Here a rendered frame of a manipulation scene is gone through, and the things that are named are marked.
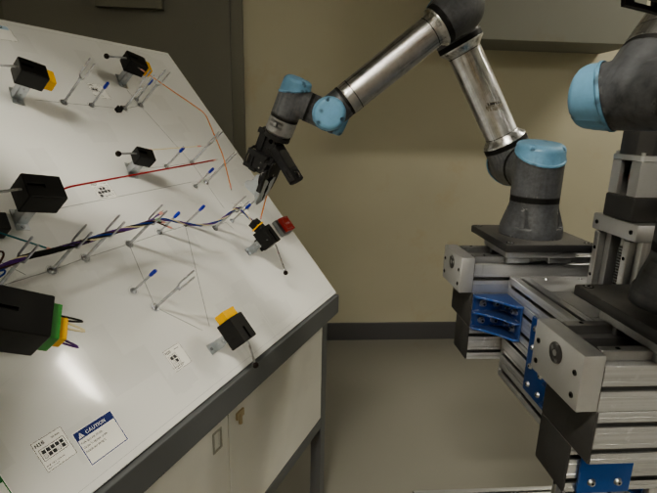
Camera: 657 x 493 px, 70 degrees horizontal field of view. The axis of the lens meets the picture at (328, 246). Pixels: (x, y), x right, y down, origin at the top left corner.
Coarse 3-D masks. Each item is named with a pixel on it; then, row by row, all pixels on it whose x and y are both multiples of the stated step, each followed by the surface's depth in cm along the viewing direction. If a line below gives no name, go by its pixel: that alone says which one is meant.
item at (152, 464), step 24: (312, 312) 144; (336, 312) 159; (288, 336) 127; (264, 360) 116; (240, 384) 107; (216, 408) 99; (168, 432) 87; (192, 432) 92; (144, 456) 81; (168, 456) 86; (120, 480) 76; (144, 480) 81
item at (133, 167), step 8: (120, 152) 111; (136, 152) 113; (144, 152) 114; (152, 152) 116; (136, 160) 113; (144, 160) 114; (152, 160) 115; (128, 168) 117; (136, 168) 116; (136, 176) 118
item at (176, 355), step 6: (168, 348) 97; (174, 348) 98; (180, 348) 99; (168, 354) 96; (174, 354) 97; (180, 354) 98; (186, 354) 99; (168, 360) 95; (174, 360) 96; (180, 360) 97; (186, 360) 98; (174, 366) 96; (180, 366) 97
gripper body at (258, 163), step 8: (264, 128) 128; (264, 136) 126; (272, 136) 124; (256, 144) 130; (264, 144) 128; (272, 144) 127; (248, 152) 127; (256, 152) 127; (264, 152) 128; (248, 160) 129; (256, 160) 128; (264, 160) 126; (272, 160) 126; (248, 168) 129; (256, 168) 129; (264, 168) 127; (272, 168) 128; (280, 168) 133; (272, 176) 130
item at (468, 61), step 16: (432, 0) 118; (480, 32) 117; (448, 48) 118; (464, 48) 117; (480, 48) 119; (464, 64) 119; (480, 64) 119; (464, 80) 121; (480, 80) 120; (496, 80) 122; (480, 96) 121; (496, 96) 121; (480, 112) 123; (496, 112) 122; (480, 128) 127; (496, 128) 123; (512, 128) 123; (496, 144) 125; (512, 144) 123; (496, 160) 126; (496, 176) 130
